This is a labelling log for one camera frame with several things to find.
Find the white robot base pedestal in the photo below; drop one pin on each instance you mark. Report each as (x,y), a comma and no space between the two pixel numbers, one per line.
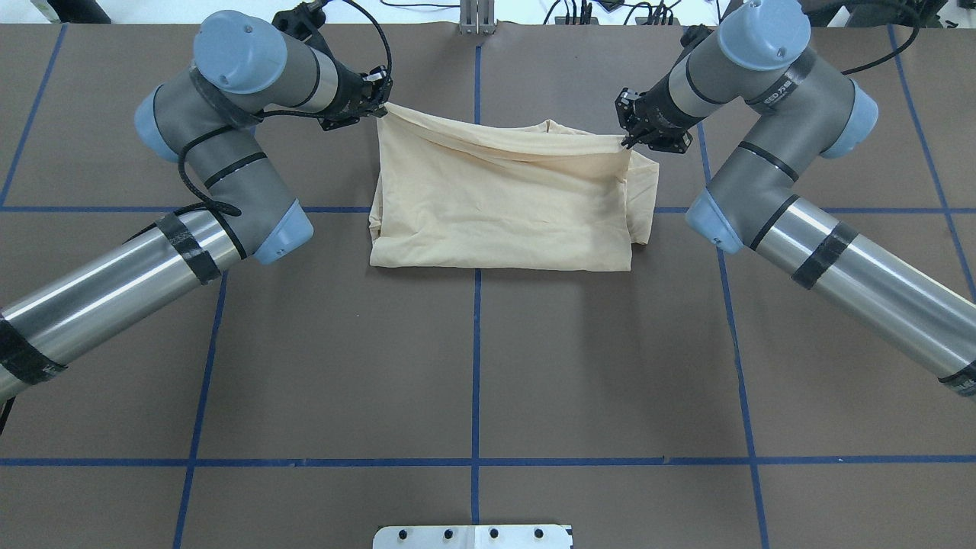
(475,536)

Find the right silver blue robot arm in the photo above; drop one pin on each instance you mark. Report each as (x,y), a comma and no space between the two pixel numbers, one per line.
(807,110)

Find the beige long-sleeve printed shirt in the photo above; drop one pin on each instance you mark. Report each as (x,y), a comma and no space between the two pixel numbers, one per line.
(452,194)

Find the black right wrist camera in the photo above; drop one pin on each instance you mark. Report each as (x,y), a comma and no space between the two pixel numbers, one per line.
(693,36)

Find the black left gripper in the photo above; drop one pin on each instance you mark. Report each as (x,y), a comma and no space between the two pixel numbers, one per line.
(350,88)

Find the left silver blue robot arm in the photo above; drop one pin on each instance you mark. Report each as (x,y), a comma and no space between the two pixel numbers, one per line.
(243,71)

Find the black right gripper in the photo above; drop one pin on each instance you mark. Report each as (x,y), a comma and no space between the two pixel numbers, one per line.
(657,106)

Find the aluminium frame post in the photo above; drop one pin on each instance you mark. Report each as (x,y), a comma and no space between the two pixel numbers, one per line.
(477,17)

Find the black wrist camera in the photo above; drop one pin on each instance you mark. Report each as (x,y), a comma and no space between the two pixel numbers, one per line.
(301,22)
(693,36)

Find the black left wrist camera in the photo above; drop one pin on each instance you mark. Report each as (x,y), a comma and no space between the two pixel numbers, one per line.
(301,22)

